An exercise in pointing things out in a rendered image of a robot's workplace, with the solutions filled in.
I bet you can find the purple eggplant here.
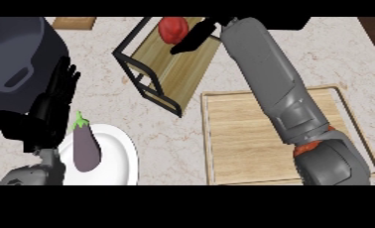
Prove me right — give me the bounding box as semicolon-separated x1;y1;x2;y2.
72;110;101;173

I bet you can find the small wooden board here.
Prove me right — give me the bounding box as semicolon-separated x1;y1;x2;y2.
51;17;97;31

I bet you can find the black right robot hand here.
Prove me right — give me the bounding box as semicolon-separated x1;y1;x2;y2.
168;17;239;56

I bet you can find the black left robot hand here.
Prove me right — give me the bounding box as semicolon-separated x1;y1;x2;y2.
0;55;82;154

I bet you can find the black-framed wooden tiered shelf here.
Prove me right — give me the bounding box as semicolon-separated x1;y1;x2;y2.
110;17;224;119

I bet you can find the white plate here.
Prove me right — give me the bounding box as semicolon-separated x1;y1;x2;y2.
57;123;140;186

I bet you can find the dark grey appliance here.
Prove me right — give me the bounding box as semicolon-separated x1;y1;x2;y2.
0;17;70;116

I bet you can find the red bell pepper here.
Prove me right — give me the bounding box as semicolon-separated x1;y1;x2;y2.
156;17;190;46

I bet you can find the pale wooden tray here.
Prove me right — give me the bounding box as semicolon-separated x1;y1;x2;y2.
200;84;375;186

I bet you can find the dark brown cabinet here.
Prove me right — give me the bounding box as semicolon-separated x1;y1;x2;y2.
357;17;375;46

